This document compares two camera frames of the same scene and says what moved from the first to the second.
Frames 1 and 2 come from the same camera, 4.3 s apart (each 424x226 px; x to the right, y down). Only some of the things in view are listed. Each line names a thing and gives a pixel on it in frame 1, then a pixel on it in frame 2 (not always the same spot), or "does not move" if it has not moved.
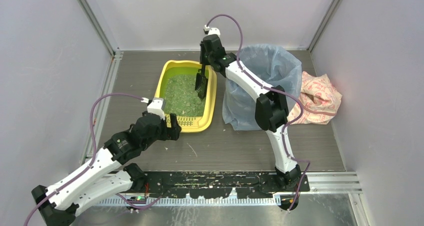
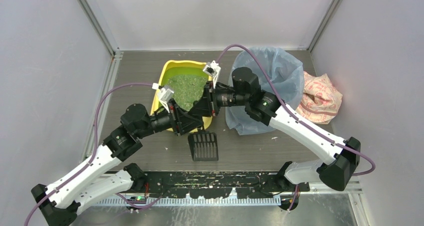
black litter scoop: (201, 82) → (203, 145)
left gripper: (170, 129) → (174, 117)
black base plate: (216, 184) does not move
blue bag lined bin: (270, 65) does not move
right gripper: (204, 65) → (212, 98)
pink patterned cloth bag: (318, 93) does not move
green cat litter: (181, 99) does not move
